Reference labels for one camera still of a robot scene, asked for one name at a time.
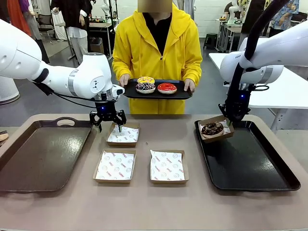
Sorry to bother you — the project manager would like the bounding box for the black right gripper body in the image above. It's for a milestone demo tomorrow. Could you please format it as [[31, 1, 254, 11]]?
[[227, 90, 251, 122]]

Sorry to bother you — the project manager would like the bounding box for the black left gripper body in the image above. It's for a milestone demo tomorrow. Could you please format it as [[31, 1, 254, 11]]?
[[95, 100, 116, 121]]

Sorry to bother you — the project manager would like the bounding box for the chocolate glazed donut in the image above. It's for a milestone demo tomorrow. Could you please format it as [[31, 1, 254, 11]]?
[[201, 122, 225, 140]]

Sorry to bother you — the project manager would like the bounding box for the brown cardboard donut box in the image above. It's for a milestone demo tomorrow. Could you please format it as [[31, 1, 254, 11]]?
[[92, 149, 137, 184], [197, 115, 235, 144], [106, 122, 140, 147], [149, 149, 190, 185]]

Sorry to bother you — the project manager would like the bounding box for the black serving tray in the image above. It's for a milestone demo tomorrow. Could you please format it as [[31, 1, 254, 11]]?
[[122, 79, 193, 101]]

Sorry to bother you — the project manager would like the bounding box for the dark donut with coloured sprinkles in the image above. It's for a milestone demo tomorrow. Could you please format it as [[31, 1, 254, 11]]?
[[135, 82, 156, 94]]

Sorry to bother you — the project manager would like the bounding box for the yellow sprinkled donut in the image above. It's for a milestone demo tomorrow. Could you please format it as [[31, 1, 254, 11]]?
[[136, 76, 156, 85]]

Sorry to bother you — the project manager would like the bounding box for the red glazed donut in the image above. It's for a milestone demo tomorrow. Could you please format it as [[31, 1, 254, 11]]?
[[157, 82, 178, 95]]

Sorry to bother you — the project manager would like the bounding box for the person's left forearm yellow sleeve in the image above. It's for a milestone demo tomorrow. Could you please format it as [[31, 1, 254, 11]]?
[[184, 60, 203, 81]]

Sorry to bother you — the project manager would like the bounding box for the person's right forearm yellow sleeve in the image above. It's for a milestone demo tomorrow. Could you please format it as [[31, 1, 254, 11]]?
[[112, 60, 132, 80]]

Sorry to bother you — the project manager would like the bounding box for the person's right hand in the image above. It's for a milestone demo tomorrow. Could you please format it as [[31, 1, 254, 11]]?
[[118, 74, 132, 88]]

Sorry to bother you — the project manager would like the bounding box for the person's left hand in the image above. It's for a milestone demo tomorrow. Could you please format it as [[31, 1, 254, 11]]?
[[184, 78, 196, 93]]

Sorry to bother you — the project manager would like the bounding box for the white side table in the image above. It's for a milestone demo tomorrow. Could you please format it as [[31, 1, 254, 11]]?
[[208, 52, 308, 132]]

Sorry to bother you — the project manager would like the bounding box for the brown cardboard carton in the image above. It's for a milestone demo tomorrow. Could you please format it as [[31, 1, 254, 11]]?
[[90, 37, 105, 55]]

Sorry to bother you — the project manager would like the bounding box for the green plastic stool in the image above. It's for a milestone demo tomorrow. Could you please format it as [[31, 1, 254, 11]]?
[[203, 33, 218, 51]]

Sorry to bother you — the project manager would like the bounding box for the person in yellow hoodie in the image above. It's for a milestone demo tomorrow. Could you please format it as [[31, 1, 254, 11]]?
[[112, 2, 203, 115]]

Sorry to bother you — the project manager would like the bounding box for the white background work table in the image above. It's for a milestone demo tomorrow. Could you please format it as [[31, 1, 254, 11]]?
[[215, 18, 244, 52]]

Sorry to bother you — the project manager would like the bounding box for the person in black t-shirt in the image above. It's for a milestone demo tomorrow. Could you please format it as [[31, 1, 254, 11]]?
[[240, 0, 265, 34]]

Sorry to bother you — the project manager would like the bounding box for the background desk with items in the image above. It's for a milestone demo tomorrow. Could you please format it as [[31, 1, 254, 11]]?
[[88, 18, 114, 58]]

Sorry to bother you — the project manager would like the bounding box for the beige round object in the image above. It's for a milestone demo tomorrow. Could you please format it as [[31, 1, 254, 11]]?
[[0, 130, 10, 146]]

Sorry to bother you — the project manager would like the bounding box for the person in blue patterned shirt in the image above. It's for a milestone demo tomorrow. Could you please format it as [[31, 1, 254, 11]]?
[[268, 0, 300, 38]]

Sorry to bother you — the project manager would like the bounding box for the black office chair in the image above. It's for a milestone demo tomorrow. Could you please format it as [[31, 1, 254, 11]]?
[[37, 13, 55, 33]]

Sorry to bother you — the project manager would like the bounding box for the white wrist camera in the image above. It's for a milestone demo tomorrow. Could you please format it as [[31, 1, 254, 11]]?
[[111, 84, 126, 98]]

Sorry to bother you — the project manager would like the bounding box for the black plastic tray with handles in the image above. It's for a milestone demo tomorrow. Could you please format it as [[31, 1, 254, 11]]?
[[194, 119, 301, 193]]

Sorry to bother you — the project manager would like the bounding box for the brown plastic tray with handles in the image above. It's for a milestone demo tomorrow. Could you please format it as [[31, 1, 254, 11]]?
[[0, 116, 94, 193]]

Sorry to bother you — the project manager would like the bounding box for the thick black cable hose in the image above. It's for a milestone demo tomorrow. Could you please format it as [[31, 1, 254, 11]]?
[[227, 0, 291, 126]]

